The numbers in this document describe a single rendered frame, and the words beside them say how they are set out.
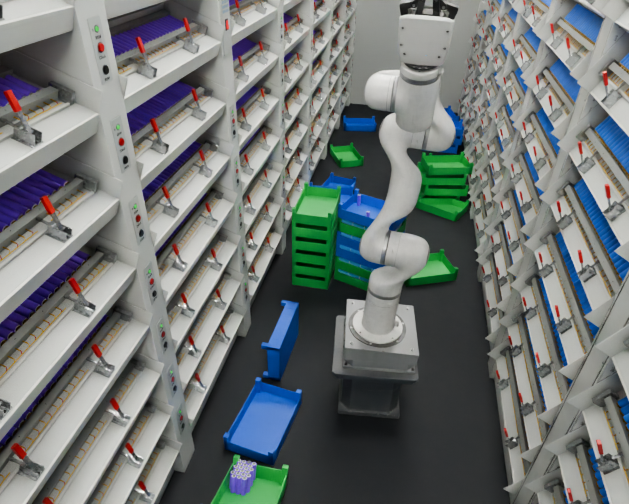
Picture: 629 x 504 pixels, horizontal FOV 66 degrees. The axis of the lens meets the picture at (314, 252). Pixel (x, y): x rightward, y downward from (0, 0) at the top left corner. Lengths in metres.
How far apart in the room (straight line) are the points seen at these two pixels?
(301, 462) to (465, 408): 0.72
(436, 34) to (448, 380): 1.61
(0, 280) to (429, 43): 0.88
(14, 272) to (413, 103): 0.83
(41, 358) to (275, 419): 1.15
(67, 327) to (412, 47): 0.91
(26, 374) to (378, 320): 1.14
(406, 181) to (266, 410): 1.10
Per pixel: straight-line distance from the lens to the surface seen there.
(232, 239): 2.02
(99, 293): 1.22
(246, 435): 2.02
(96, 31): 1.11
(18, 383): 1.08
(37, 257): 1.03
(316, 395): 2.13
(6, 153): 0.96
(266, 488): 1.89
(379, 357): 1.82
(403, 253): 1.59
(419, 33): 1.01
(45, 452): 1.22
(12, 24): 0.95
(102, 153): 1.16
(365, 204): 2.60
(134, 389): 1.52
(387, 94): 1.09
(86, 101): 1.12
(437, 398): 2.20
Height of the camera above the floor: 1.67
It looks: 35 degrees down
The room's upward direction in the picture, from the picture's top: 2 degrees clockwise
